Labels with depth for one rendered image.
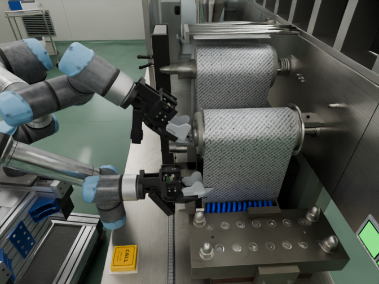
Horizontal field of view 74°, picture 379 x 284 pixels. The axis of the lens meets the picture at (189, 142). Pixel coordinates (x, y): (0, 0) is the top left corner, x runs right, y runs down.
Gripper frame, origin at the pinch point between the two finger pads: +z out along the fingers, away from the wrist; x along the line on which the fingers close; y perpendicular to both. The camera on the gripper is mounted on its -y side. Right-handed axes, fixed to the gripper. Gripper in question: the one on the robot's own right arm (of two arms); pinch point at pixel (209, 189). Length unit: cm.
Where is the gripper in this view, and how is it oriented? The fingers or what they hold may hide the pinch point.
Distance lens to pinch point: 75.5
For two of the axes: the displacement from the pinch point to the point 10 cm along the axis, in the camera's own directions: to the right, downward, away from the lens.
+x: -0.6, -6.0, 8.0
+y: 0.0, -8.0, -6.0
